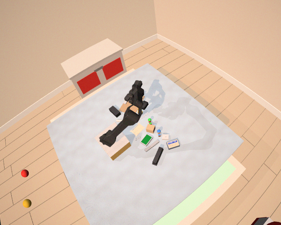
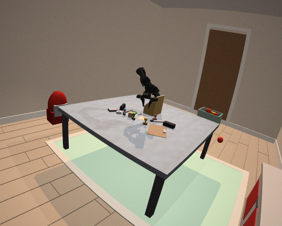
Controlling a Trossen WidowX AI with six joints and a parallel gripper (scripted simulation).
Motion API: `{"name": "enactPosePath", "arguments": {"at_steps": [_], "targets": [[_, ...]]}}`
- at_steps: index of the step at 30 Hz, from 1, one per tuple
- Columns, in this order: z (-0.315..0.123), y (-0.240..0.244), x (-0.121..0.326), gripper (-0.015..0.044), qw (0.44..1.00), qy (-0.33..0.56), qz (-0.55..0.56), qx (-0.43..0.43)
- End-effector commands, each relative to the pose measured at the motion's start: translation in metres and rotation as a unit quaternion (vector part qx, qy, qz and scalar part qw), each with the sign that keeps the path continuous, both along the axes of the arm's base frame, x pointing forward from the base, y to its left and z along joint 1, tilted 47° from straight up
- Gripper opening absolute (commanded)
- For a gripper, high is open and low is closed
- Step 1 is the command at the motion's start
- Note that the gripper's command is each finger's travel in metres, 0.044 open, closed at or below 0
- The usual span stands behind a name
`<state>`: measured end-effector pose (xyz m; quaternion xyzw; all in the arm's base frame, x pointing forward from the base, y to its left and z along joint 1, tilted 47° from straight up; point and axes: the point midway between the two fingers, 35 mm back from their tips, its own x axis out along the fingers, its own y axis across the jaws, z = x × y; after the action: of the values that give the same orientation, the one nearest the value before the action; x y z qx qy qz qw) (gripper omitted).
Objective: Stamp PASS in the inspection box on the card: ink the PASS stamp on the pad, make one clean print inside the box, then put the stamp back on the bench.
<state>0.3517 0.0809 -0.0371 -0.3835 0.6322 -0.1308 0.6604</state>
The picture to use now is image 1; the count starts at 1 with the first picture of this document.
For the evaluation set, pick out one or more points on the cream card taped to table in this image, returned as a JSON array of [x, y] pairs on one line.
[[137, 129]]

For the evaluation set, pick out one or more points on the peach stamp pad tin with blue label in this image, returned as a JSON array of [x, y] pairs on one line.
[[173, 144]]

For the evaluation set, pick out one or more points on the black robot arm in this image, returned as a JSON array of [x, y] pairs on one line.
[[130, 117]]

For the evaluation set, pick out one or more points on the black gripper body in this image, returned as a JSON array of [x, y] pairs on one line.
[[145, 104]]

